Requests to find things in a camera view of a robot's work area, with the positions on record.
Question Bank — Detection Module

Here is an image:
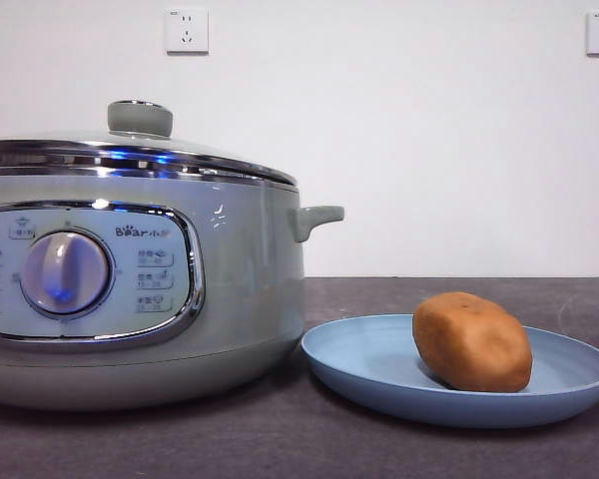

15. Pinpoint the pale green electric steamer pot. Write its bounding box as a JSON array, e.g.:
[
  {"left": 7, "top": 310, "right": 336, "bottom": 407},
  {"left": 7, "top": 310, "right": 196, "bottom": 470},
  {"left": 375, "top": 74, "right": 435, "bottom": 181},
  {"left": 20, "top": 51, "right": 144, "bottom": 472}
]
[{"left": 0, "top": 172, "right": 345, "bottom": 413}]

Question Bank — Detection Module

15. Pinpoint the glass lid with green knob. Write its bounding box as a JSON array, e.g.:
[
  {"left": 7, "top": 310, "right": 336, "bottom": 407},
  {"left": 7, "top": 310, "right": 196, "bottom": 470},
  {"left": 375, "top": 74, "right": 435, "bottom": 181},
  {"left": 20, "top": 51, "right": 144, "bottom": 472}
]
[{"left": 0, "top": 99, "right": 300, "bottom": 190}]

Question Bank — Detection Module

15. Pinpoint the brown potato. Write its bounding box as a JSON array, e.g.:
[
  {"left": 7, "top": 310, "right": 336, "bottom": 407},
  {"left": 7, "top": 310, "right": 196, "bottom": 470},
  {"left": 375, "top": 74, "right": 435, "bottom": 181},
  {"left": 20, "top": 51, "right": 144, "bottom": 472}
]
[{"left": 411, "top": 291, "right": 534, "bottom": 394}]

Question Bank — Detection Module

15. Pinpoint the blue round plate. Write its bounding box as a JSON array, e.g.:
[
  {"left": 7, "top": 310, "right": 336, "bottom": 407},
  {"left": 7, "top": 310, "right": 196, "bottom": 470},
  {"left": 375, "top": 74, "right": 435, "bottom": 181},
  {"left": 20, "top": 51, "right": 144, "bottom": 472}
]
[{"left": 300, "top": 312, "right": 599, "bottom": 430}]

